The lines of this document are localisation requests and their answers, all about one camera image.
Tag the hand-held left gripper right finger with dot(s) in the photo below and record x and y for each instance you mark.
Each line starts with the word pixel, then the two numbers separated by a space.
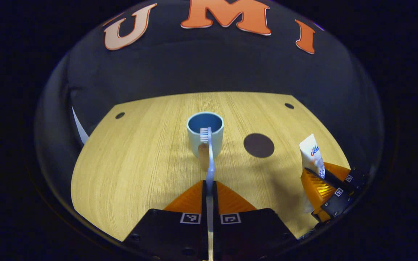
pixel 249 235

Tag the light blue cup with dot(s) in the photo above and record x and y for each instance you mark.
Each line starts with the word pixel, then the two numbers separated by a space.
pixel 194 145

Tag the white toothpaste tube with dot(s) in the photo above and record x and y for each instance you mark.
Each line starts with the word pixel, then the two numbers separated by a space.
pixel 310 152

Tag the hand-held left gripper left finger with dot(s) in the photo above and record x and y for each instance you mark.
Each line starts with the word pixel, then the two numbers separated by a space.
pixel 169 235

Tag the black backdrop cloth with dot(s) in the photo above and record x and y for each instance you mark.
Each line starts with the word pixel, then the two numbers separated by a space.
pixel 212 65

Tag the dark brown round coaster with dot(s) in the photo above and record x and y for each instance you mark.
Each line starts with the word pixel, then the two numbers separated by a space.
pixel 258 145

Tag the light blue toothbrush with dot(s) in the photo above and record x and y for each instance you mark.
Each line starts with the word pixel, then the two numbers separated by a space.
pixel 210 163

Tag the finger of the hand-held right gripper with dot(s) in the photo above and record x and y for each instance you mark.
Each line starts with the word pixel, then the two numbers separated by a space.
pixel 341 203
pixel 356 179

